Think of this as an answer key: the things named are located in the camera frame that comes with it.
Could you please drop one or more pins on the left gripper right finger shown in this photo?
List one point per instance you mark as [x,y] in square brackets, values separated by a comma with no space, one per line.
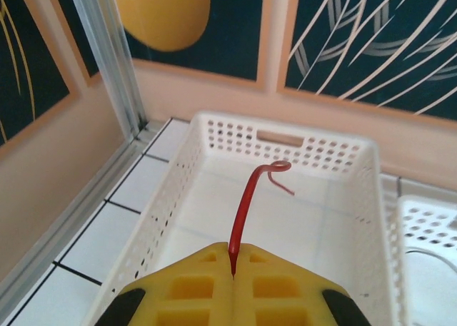
[285,269]

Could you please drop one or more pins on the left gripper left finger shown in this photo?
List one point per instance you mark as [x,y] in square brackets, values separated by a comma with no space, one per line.
[214,265]

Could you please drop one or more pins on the large white perforated basket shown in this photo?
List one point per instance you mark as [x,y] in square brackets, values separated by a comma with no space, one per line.
[303,233]

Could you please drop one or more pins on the small white perforated basket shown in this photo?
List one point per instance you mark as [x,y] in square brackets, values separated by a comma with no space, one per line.
[439,286]

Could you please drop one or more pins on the aluminium side rail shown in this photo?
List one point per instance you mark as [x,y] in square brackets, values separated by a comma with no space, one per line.
[71,217]

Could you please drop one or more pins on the aluminium frame post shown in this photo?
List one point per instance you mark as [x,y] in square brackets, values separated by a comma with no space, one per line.
[107,55]

